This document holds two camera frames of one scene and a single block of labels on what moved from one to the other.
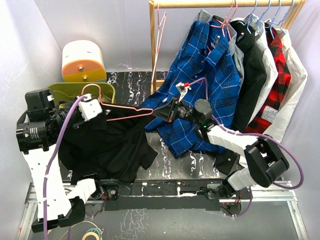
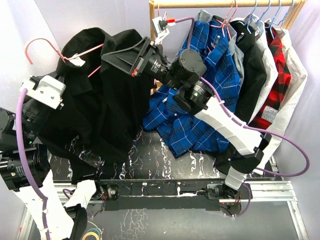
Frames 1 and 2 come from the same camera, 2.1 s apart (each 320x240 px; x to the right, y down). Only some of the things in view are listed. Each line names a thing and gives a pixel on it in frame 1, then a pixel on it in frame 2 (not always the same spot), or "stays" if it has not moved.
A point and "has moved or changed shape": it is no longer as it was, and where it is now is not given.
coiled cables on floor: (91, 232) stays
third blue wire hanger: (283, 19) stays
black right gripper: (167, 111) to (134, 61)
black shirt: (110, 146) has moved or changed shape
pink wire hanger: (149, 111) to (66, 59)
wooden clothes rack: (154, 5) stays
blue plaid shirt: (208, 63) stays
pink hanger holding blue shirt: (223, 23) stays
